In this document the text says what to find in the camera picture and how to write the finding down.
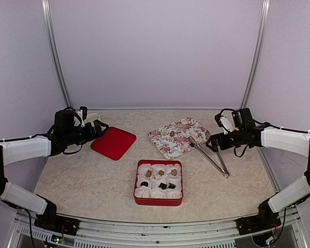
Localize white round chocolate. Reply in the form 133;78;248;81
142;191;150;198

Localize tan hexagon chocolate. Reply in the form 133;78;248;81
171;169;177;176

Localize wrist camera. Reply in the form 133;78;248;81
76;106;88;128
214;108;235;134

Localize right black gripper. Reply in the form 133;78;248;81
206;129;245;152

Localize right aluminium frame post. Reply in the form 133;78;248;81
240;0;270;109

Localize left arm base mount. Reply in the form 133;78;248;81
34;216;80;236

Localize aluminium frame post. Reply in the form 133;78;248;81
240;0;270;109
41;0;73;107

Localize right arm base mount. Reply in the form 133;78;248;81
236;215;282;235

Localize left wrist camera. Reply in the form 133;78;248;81
76;106;88;128

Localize small black chocolate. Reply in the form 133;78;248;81
168;183;176;189

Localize front aluminium rail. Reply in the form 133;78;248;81
6;207;308;247

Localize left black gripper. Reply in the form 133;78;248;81
65;119;109;146

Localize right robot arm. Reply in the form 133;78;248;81
206;108;310;229

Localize red chocolate tin box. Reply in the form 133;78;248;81
134;160;183;207

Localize red tin lid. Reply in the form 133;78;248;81
91;127;136;161

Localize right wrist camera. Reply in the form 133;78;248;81
214;108;235;134

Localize black round chocolate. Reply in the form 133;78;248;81
140;181;148;187

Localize cream ribbed mug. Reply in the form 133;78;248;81
84;113;101;124

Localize left aluminium frame post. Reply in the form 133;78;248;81
41;0;73;107

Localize dark chocolate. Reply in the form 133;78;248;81
158;183;167;190

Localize steel serving tongs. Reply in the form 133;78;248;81
188;136;229;179

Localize floral tray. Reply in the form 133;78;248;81
147;117;210;160

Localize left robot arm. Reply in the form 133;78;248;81
0;106;109;230

